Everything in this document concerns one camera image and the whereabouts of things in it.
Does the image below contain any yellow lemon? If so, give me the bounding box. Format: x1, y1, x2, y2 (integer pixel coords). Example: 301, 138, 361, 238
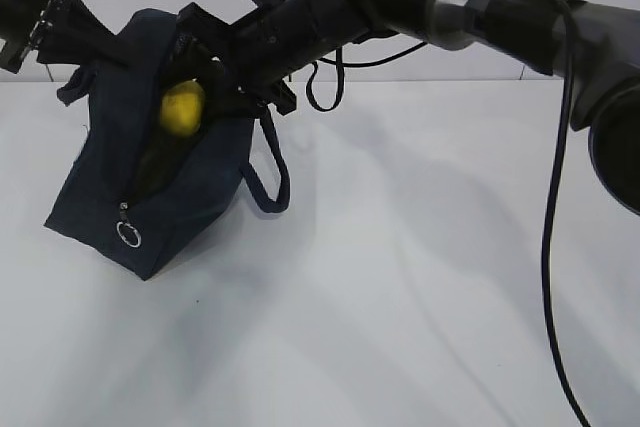
158, 80, 206, 138

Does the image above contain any dark navy fabric lunch bag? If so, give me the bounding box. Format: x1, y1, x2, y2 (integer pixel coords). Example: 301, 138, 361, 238
45, 9, 290, 280

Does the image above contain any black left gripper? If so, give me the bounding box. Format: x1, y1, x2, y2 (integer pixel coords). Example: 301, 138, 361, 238
1, 0, 130, 73

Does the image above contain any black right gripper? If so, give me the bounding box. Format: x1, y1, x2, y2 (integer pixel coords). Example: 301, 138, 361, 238
167, 3, 297, 120

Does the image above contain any silver zipper pull ring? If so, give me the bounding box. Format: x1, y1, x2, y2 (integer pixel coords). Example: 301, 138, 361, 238
115, 201, 144, 249

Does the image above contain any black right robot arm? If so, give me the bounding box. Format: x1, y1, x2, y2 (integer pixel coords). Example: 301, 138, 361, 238
177, 0, 639, 212

